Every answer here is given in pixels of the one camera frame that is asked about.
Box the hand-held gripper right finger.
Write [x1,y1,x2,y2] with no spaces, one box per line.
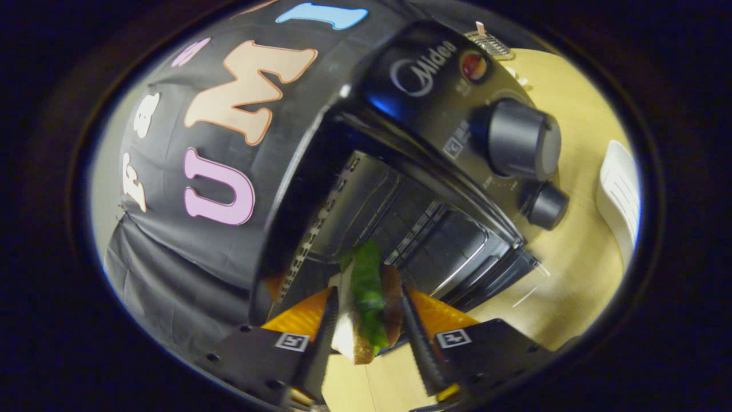
[400,284,554,402]

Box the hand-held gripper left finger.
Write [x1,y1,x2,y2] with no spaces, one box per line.
[197,286,341,410]

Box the lettuce sandwich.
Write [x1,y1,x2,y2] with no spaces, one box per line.
[331,239,404,366]

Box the black toaster oven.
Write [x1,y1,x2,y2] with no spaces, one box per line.
[249,20,572,358]

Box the black backdrop cloth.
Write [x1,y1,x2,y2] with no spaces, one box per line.
[103,0,415,367]

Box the white rectangular tray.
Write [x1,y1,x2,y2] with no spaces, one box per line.
[595,140,642,270]

